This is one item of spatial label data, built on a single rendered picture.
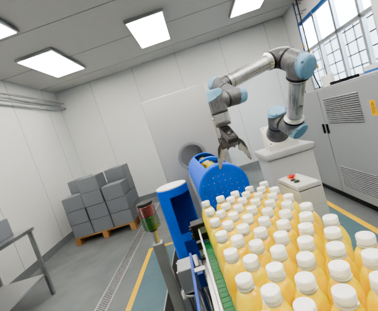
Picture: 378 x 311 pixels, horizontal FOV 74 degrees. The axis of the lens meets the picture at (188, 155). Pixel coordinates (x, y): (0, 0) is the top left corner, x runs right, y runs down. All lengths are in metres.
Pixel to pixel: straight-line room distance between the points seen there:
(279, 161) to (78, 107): 6.12
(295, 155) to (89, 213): 4.15
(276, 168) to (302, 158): 0.18
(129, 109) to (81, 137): 1.48
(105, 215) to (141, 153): 2.26
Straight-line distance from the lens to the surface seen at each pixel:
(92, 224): 5.26
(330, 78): 3.77
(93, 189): 5.00
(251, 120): 6.69
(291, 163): 1.76
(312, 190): 1.17
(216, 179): 1.39
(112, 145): 6.91
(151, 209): 0.93
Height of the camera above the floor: 1.46
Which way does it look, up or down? 6 degrees down
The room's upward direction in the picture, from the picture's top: 18 degrees counter-clockwise
